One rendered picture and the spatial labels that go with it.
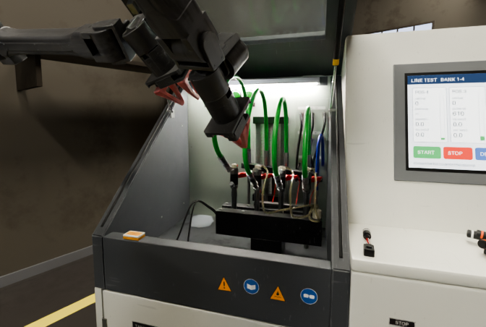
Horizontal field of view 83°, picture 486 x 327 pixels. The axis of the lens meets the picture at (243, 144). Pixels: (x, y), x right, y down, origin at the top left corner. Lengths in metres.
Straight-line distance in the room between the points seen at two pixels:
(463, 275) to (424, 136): 0.38
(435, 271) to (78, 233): 2.77
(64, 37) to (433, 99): 0.96
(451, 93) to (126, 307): 1.11
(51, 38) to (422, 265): 0.93
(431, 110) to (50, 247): 2.84
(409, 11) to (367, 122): 7.37
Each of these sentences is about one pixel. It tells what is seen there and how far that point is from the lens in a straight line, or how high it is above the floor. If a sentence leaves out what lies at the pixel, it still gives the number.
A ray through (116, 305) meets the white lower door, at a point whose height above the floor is 0.75.
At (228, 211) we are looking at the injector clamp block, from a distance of 0.93.
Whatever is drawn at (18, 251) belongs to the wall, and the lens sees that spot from 2.92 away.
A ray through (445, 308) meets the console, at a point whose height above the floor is 0.90.
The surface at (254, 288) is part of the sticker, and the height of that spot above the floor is 0.87.
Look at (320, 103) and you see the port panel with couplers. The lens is 1.15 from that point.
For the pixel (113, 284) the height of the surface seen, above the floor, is 0.81.
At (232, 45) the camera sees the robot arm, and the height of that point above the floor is 1.42.
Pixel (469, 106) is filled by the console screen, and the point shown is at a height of 1.32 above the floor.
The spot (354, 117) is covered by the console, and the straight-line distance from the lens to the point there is 0.92.
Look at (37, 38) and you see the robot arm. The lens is 0.81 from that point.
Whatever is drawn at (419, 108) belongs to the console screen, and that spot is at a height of 1.31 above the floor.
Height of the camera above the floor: 1.29
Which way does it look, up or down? 6 degrees down
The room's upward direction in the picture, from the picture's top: straight up
